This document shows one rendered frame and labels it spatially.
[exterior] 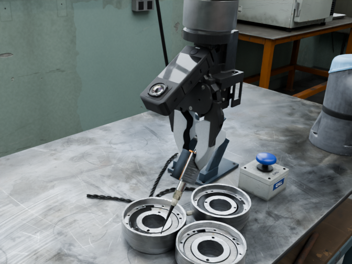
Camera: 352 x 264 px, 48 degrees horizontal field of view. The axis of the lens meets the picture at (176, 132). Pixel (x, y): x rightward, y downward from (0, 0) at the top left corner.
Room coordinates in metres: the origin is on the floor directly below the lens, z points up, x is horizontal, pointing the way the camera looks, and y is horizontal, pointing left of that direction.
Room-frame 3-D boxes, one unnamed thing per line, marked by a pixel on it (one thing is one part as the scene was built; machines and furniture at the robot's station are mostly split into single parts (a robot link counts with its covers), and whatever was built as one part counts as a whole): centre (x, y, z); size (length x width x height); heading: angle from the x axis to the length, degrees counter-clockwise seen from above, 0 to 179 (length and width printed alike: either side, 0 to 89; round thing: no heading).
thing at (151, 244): (0.53, 0.03, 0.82); 0.10 x 0.10 x 0.04
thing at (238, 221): (0.59, -0.08, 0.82); 0.10 x 0.10 x 0.04
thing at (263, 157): (0.70, -0.18, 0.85); 0.04 x 0.04 x 0.05
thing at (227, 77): (0.58, -0.04, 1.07); 0.09 x 0.08 x 0.12; 140
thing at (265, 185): (0.70, -0.18, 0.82); 0.08 x 0.07 x 0.05; 137
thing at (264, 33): (3.25, -0.86, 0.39); 1.50 x 0.62 x 0.78; 137
